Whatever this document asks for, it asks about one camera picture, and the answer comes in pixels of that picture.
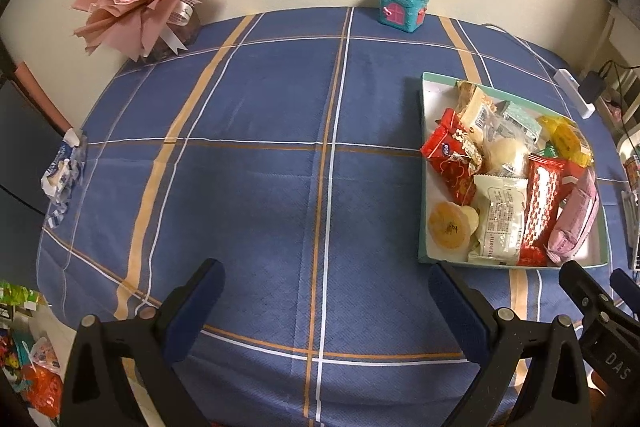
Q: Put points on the blue white tissue packet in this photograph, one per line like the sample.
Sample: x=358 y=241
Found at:
x=60 y=172

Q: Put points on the green printed bag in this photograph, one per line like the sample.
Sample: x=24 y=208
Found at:
x=17 y=294

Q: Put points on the teal cardboard tray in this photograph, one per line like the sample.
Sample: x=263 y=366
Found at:
x=440 y=97

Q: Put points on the colourful printed bag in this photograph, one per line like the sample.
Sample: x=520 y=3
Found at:
x=10 y=357

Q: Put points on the yellow cake packet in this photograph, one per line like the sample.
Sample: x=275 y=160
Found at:
x=567 y=139

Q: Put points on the pink snack packet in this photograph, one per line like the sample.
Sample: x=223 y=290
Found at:
x=575 y=217

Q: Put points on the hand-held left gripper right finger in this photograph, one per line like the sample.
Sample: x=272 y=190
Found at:
x=457 y=307

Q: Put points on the mint green clear packet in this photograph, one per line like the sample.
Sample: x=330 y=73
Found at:
x=522 y=119

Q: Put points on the white rack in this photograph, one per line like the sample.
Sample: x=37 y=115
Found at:
x=622 y=37

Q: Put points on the beige bread packet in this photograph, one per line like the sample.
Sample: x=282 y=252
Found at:
x=475 y=112

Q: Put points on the orange plastic bag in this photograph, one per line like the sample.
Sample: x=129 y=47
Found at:
x=42 y=387

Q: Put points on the reddish brown board edge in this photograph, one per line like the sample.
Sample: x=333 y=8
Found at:
x=45 y=99

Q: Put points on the teal house-shaped box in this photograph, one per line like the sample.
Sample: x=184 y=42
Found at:
x=402 y=7

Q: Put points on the dark grey panel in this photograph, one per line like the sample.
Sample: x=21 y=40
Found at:
x=25 y=157

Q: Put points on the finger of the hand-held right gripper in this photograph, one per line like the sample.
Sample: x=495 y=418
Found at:
x=587 y=302
x=629 y=294

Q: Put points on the red lattice snack packet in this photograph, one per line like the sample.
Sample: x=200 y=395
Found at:
x=542 y=202

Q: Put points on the white power strip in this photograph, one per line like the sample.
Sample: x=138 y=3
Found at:
x=575 y=94

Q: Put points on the pale green snack packet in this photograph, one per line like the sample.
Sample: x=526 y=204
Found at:
x=500 y=217

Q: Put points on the cream pudding cup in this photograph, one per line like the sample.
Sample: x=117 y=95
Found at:
x=450 y=227

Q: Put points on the round white bun packet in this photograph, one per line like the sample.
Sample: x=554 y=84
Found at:
x=505 y=154

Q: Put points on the red snack bag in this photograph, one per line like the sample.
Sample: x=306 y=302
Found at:
x=450 y=157

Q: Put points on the blue plaid tablecloth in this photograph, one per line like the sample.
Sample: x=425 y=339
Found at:
x=260 y=182

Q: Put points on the black power adapter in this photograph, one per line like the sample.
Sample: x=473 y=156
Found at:
x=592 y=87

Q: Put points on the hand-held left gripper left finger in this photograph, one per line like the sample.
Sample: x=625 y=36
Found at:
x=200 y=302

